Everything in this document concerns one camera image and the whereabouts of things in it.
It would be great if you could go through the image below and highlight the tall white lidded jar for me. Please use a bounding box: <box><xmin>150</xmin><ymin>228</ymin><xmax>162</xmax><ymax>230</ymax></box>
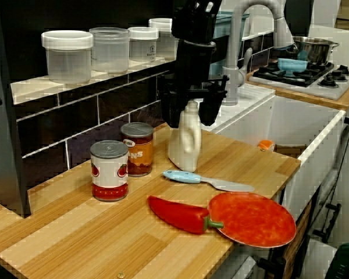
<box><xmin>148</xmin><ymin>17</ymin><xmax>180</xmax><ymax>60</ymax></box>

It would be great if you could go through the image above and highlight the light blue bowl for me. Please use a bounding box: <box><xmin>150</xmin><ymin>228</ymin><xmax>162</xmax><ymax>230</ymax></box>
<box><xmin>277</xmin><ymin>57</ymin><xmax>309</xmax><ymax>78</ymax></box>

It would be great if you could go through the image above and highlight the green plastic object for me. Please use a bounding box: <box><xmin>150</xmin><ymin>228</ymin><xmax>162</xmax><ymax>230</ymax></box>
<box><xmin>325</xmin><ymin>242</ymin><xmax>349</xmax><ymax>279</ymax></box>

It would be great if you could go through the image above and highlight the steel cooking pot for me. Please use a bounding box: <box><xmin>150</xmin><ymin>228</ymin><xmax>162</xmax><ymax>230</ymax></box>
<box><xmin>286</xmin><ymin>35</ymin><xmax>340</xmax><ymax>66</ymax></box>

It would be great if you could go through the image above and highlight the teal plastic bin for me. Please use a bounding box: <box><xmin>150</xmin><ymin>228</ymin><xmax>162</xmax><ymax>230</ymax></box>
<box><xmin>209</xmin><ymin>10</ymin><xmax>250</xmax><ymax>76</ymax></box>

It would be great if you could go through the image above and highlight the toy stove top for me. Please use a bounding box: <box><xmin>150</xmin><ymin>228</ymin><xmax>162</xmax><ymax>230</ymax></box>
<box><xmin>248</xmin><ymin>62</ymin><xmax>349</xmax><ymax>100</ymax></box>

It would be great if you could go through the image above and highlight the orange red plate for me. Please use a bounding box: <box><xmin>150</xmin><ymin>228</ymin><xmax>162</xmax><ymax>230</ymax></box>
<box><xmin>207</xmin><ymin>192</ymin><xmax>297</xmax><ymax>249</ymax></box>

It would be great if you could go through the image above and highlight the white toy sink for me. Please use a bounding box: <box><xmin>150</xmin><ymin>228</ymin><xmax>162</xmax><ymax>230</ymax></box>
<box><xmin>200</xmin><ymin>84</ymin><xmax>347</xmax><ymax>213</ymax></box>

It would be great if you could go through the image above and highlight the orange beans tin can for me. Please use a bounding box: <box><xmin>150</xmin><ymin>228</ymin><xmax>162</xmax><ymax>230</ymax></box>
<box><xmin>120</xmin><ymin>122</ymin><xmax>154</xmax><ymax>177</ymax></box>

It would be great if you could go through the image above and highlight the grey toy faucet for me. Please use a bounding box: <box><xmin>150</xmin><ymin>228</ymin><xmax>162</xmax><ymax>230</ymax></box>
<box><xmin>219</xmin><ymin>0</ymin><xmax>295</xmax><ymax>107</ymax></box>

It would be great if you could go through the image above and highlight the white tiled shelf ledge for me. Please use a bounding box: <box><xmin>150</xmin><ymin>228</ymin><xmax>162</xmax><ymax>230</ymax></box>
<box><xmin>10</xmin><ymin>48</ymin><xmax>193</xmax><ymax>106</ymax></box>

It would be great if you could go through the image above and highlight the red toy pepper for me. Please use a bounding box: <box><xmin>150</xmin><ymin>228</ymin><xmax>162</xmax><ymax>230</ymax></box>
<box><xmin>147</xmin><ymin>195</ymin><xmax>224</xmax><ymax>235</ymax></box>

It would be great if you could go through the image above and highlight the tomato print tin can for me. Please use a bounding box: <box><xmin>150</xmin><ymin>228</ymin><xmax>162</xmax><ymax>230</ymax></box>
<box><xmin>90</xmin><ymin>139</ymin><xmax>129</xmax><ymax>202</ymax></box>

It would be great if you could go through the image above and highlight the clear lidless plastic jar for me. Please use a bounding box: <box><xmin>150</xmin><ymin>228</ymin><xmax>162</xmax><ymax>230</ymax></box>
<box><xmin>88</xmin><ymin>27</ymin><xmax>130</xmax><ymax>74</ymax></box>

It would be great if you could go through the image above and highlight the white plastic bottle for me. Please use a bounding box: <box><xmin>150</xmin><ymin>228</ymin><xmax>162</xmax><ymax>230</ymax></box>
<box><xmin>167</xmin><ymin>101</ymin><xmax>202</xmax><ymax>173</ymax></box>

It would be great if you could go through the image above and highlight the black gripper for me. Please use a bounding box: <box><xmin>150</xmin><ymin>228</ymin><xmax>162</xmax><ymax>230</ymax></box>
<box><xmin>158</xmin><ymin>40</ymin><xmax>231</xmax><ymax>129</ymax></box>

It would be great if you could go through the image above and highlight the large white lidded jar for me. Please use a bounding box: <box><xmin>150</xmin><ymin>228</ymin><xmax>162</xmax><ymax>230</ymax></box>
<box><xmin>41</xmin><ymin>30</ymin><xmax>94</xmax><ymax>84</ymax></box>

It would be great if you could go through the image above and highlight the grey hutch side panel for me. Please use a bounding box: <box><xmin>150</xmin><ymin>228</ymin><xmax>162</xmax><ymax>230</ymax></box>
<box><xmin>0</xmin><ymin>0</ymin><xmax>33</xmax><ymax>219</ymax></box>

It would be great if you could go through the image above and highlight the small labelled white lidded jar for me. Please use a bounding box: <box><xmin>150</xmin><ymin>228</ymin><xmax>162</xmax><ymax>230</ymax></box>
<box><xmin>127</xmin><ymin>26</ymin><xmax>160</xmax><ymax>63</ymax></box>

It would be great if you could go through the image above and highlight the blue handled toy knife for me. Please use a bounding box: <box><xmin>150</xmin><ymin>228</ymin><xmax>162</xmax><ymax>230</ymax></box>
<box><xmin>162</xmin><ymin>170</ymin><xmax>255</xmax><ymax>193</ymax></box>

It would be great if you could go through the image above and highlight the orange toy item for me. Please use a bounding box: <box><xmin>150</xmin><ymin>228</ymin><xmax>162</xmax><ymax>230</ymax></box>
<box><xmin>257</xmin><ymin>139</ymin><xmax>276</xmax><ymax>152</ymax></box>

